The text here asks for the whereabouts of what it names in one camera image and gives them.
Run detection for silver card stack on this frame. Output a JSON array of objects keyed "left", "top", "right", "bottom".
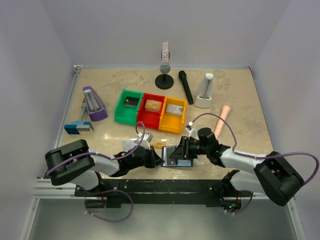
[{"left": 166, "top": 103, "right": 184, "bottom": 117}]

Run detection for yellow plastic bin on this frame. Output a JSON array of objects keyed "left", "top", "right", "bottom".
[{"left": 158, "top": 96, "right": 188, "bottom": 134}]

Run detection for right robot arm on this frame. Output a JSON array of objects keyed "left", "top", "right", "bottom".
[{"left": 168, "top": 127, "right": 305, "bottom": 206}]

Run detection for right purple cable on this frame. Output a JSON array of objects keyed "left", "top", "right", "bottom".
[{"left": 189, "top": 112, "right": 320, "bottom": 185}]

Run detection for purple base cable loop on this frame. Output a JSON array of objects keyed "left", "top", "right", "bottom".
[{"left": 84, "top": 189, "right": 135, "bottom": 223}]

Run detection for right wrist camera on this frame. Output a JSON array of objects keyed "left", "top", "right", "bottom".
[{"left": 185, "top": 121, "right": 197, "bottom": 139}]

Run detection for black round microphone stand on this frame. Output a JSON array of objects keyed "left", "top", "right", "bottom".
[{"left": 155, "top": 74, "right": 174, "bottom": 90}]

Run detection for blue leather card holder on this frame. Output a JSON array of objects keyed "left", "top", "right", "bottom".
[{"left": 161, "top": 146, "right": 194, "bottom": 168}]

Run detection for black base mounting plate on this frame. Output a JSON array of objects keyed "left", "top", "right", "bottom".
[{"left": 74, "top": 178, "right": 237, "bottom": 207}]

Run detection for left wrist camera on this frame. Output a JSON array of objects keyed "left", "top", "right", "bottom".
[{"left": 137, "top": 133, "right": 154, "bottom": 149}]

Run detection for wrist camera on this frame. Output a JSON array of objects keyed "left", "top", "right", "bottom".
[
  {"left": 137, "top": 133, "right": 154, "bottom": 149},
  {"left": 185, "top": 121, "right": 197, "bottom": 139}
]

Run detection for black card stack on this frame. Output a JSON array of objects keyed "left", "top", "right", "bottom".
[{"left": 124, "top": 96, "right": 140, "bottom": 109}]

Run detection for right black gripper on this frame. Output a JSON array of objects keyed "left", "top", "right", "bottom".
[{"left": 169, "top": 135, "right": 210, "bottom": 160}]

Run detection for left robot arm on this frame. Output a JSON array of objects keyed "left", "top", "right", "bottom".
[{"left": 44, "top": 139, "right": 164, "bottom": 196}]

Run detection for aluminium frame rail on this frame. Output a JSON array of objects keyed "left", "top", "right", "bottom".
[{"left": 31, "top": 65, "right": 83, "bottom": 199}]

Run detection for blue grey block toy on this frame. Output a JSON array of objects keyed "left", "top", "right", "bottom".
[{"left": 63, "top": 97, "right": 94, "bottom": 137}]

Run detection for green plastic bin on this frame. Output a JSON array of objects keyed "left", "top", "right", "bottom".
[{"left": 114, "top": 89, "right": 143, "bottom": 125}]

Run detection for glitter microphone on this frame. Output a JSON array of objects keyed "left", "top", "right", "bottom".
[{"left": 159, "top": 41, "right": 171, "bottom": 74}]

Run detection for red plastic bin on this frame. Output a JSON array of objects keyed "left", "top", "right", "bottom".
[{"left": 136, "top": 93, "right": 165, "bottom": 130}]

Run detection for gold VIP credit card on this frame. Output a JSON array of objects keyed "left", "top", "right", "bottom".
[{"left": 150, "top": 139, "right": 167, "bottom": 149}]

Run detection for purple metronome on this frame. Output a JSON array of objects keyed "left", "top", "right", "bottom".
[{"left": 83, "top": 86, "right": 108, "bottom": 122}]

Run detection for black microphone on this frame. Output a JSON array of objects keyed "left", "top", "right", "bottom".
[{"left": 178, "top": 70, "right": 194, "bottom": 105}]

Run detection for silver credit card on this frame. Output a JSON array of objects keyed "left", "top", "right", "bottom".
[{"left": 121, "top": 138, "right": 139, "bottom": 152}]

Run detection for orange card stack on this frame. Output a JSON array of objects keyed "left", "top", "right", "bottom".
[{"left": 144, "top": 99, "right": 162, "bottom": 113}]

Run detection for pink microphone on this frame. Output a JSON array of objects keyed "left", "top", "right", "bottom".
[{"left": 214, "top": 105, "right": 231, "bottom": 139}]

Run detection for white metronome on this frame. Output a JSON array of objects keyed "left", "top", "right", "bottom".
[{"left": 193, "top": 73, "right": 214, "bottom": 109}]

